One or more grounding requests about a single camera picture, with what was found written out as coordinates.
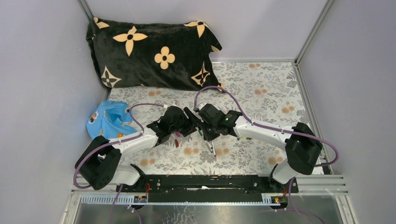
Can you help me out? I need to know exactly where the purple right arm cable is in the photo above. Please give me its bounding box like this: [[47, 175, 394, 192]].
[[193, 86, 339, 224]]

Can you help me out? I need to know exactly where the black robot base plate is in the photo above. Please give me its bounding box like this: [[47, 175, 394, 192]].
[[117, 175, 299, 203]]

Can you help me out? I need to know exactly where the black floral pillow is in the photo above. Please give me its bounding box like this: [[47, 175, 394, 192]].
[[85, 17, 223, 91]]

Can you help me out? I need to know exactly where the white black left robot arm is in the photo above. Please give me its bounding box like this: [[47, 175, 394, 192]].
[[73, 106, 197, 192]]

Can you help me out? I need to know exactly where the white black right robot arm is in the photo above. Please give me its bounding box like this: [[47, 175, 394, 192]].
[[196, 104, 323, 192]]

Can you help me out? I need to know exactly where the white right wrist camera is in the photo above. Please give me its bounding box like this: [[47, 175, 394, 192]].
[[198, 103, 207, 110]]

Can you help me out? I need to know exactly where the bundle of coloured marker pens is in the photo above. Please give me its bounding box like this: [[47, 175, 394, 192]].
[[198, 129, 217, 158]]

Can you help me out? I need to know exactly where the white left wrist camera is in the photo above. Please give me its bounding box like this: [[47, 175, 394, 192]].
[[168, 99, 180, 107]]

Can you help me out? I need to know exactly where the aluminium frame rail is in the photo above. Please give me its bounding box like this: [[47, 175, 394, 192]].
[[61, 175, 356, 224]]

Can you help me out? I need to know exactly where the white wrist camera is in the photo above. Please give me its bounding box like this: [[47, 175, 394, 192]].
[[198, 103, 207, 110], [168, 99, 180, 107]]

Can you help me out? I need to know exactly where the floral patterned table mat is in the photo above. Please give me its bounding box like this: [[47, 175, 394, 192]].
[[109, 63, 309, 175]]

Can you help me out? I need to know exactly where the blue cartoon cloth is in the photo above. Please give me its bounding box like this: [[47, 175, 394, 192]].
[[86, 100, 136, 139]]

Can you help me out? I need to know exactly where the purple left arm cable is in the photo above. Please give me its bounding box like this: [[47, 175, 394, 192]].
[[73, 103, 168, 224]]

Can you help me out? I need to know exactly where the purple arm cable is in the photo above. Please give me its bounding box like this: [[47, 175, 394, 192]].
[[73, 103, 168, 224], [193, 86, 339, 224]]

